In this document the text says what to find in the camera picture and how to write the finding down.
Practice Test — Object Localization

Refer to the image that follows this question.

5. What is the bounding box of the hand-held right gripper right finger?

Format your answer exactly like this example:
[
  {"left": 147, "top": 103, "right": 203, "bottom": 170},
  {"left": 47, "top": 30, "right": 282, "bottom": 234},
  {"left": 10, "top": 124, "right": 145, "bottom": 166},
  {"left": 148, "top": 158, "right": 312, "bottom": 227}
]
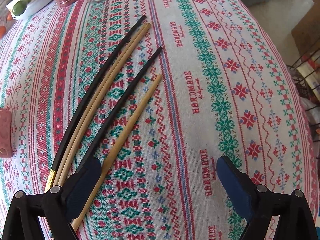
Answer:
[{"left": 216, "top": 155, "right": 320, "bottom": 240}]

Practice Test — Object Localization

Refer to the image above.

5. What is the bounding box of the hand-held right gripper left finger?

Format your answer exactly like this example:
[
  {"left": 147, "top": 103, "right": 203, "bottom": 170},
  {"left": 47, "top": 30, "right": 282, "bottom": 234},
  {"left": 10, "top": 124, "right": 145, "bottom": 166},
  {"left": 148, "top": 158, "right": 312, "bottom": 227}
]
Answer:
[{"left": 0, "top": 156, "right": 102, "bottom": 240}]

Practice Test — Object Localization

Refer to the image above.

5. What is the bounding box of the plain wooden chopstick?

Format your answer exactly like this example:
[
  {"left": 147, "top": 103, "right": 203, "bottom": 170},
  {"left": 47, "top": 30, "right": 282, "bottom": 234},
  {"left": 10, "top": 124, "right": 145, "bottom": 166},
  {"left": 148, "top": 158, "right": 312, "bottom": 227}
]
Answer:
[
  {"left": 53, "top": 23, "right": 151, "bottom": 188},
  {"left": 59, "top": 24, "right": 152, "bottom": 186},
  {"left": 71, "top": 74, "right": 163, "bottom": 233}
]

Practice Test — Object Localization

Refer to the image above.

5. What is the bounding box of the black chopstick with gold band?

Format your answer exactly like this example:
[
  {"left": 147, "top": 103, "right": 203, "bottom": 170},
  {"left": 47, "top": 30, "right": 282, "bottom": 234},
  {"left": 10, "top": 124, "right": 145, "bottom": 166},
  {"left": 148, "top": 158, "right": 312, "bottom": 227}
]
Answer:
[
  {"left": 44, "top": 15, "right": 147, "bottom": 194},
  {"left": 74, "top": 46, "right": 163, "bottom": 176}
]

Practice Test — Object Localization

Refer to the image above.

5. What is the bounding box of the pink perforated utensil holder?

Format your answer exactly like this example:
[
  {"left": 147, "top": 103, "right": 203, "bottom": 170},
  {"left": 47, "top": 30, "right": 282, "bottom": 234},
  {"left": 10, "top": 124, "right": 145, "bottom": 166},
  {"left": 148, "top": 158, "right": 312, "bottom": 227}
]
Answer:
[{"left": 0, "top": 107, "right": 13, "bottom": 159}]

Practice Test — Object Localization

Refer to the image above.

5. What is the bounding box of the patterned tablecloth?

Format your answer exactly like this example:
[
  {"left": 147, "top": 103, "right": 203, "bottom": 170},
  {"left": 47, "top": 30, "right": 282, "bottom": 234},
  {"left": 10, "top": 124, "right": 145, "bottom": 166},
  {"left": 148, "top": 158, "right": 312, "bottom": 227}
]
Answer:
[{"left": 0, "top": 0, "right": 320, "bottom": 240}]

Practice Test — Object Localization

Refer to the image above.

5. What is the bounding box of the brown cardboard box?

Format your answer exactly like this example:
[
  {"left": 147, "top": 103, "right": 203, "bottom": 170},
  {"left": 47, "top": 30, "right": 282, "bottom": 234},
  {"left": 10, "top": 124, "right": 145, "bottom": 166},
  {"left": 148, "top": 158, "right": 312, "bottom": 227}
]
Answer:
[{"left": 291, "top": 0, "right": 320, "bottom": 57}]

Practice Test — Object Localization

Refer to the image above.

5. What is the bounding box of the glass jar of small oranges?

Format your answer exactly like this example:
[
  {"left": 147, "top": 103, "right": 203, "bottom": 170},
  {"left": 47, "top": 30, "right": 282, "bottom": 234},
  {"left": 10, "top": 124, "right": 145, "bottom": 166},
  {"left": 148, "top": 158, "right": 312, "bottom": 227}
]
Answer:
[{"left": 0, "top": 11, "right": 13, "bottom": 38}]

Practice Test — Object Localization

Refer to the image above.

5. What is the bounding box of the white bowl with green knob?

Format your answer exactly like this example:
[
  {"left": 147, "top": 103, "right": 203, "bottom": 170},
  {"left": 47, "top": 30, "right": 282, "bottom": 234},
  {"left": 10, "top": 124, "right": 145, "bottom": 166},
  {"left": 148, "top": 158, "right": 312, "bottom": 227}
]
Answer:
[{"left": 5, "top": 0, "right": 55, "bottom": 21}]

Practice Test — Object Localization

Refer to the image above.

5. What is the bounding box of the black wire rack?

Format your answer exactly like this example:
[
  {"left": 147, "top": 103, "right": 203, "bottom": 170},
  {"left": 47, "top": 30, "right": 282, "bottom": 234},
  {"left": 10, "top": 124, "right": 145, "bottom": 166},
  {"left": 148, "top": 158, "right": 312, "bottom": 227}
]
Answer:
[{"left": 284, "top": 52, "right": 320, "bottom": 130}]

